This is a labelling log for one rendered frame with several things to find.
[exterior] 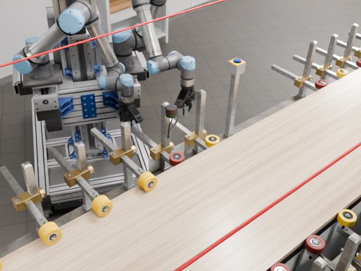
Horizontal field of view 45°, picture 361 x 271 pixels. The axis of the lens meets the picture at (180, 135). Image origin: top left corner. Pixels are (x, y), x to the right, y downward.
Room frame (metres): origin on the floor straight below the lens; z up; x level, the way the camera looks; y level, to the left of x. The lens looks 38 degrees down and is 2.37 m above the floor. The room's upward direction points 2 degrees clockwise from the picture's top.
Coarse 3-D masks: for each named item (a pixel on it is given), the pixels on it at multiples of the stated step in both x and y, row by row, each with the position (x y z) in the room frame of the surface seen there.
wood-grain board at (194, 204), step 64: (256, 128) 2.01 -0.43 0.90; (320, 128) 2.04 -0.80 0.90; (128, 192) 1.46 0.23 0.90; (192, 192) 1.48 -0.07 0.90; (256, 192) 1.49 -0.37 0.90; (320, 192) 1.51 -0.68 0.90; (64, 256) 1.09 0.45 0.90; (128, 256) 1.10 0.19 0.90; (192, 256) 1.11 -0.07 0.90; (256, 256) 1.12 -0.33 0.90
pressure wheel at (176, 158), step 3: (171, 153) 1.75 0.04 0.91; (174, 153) 1.75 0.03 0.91; (177, 153) 1.75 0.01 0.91; (180, 153) 1.76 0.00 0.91; (171, 156) 1.73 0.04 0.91; (174, 156) 1.73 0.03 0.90; (177, 156) 1.72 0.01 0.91; (180, 156) 1.73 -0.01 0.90; (183, 156) 1.73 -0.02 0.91; (171, 159) 1.71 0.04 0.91; (174, 159) 1.71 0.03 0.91; (177, 159) 1.71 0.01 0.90; (180, 159) 1.71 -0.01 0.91; (183, 159) 1.71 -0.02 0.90; (171, 162) 1.70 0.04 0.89; (174, 162) 1.69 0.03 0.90; (177, 162) 1.69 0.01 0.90; (180, 162) 1.70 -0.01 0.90; (174, 165) 1.69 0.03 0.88
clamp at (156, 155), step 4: (160, 144) 1.87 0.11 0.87; (172, 144) 1.88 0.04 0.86; (152, 148) 1.83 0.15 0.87; (156, 148) 1.83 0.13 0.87; (160, 148) 1.83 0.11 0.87; (164, 148) 1.83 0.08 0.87; (168, 148) 1.85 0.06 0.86; (172, 148) 1.86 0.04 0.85; (152, 152) 1.81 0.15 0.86; (156, 152) 1.80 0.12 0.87; (160, 152) 1.81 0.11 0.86; (168, 152) 1.85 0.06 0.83; (152, 156) 1.81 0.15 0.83; (156, 156) 1.79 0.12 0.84
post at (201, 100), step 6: (198, 96) 2.02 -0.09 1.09; (204, 96) 2.02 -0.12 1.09; (198, 102) 2.02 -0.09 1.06; (204, 102) 2.02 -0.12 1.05; (198, 108) 2.02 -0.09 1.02; (204, 108) 2.03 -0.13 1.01; (198, 114) 2.02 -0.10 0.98; (204, 114) 2.03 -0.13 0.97; (198, 120) 2.01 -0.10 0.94; (198, 126) 2.01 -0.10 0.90; (198, 132) 2.01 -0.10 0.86; (198, 150) 2.01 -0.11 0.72
